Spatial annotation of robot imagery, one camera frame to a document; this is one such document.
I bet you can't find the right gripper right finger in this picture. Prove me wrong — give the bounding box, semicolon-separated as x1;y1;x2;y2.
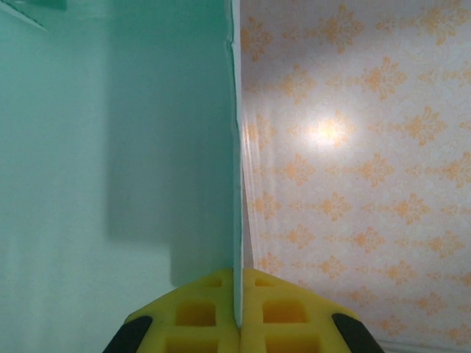
241;267;383;353

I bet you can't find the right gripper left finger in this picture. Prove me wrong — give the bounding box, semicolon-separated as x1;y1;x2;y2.
105;267;242;353

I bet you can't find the light teal paper box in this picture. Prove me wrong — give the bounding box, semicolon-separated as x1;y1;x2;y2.
0;0;247;329

